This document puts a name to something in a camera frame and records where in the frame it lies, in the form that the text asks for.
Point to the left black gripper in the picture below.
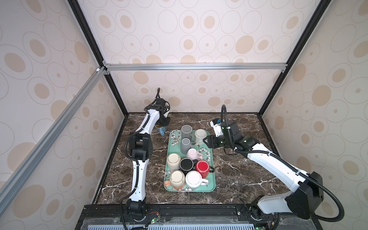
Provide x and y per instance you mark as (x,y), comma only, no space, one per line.
(166,123)

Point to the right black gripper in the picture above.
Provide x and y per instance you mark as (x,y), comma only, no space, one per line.
(217,139)

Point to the white mug red inside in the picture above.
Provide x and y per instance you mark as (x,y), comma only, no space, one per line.
(200,134)

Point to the blue butterfly mug yellow inside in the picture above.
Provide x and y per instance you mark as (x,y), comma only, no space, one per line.
(162,130)

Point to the tall dark grey mug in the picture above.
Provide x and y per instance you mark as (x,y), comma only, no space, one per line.
(187,133)

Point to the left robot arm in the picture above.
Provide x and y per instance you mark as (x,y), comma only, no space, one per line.
(139,149)

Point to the pale pink mug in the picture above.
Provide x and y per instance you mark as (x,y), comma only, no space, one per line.
(194,154)

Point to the small light grey mug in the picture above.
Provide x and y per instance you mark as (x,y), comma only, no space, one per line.
(185,145)

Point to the black mug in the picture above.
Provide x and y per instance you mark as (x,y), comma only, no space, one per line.
(186,165)

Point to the cream beige mug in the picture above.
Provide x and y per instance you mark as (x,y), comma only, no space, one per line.
(173,161)

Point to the large white mug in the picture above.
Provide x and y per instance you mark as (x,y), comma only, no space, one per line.
(194,180)

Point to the mint green floral tray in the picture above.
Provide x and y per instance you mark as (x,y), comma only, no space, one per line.
(174,146)

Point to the left diagonal aluminium bar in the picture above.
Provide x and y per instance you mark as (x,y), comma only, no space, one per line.
(27,167)

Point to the cream mug orange handle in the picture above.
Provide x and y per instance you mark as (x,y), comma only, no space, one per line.
(176,180)

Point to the horizontal aluminium frame bar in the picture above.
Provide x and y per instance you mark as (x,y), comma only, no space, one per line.
(196,67)

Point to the left black frame post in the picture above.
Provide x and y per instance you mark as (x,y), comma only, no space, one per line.
(90,38)

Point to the black frame post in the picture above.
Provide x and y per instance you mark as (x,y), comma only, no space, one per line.
(308,31)
(90,38)

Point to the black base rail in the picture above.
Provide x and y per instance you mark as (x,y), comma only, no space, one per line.
(189,217)

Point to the right black frame post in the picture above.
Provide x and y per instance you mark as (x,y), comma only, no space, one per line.
(308,31)

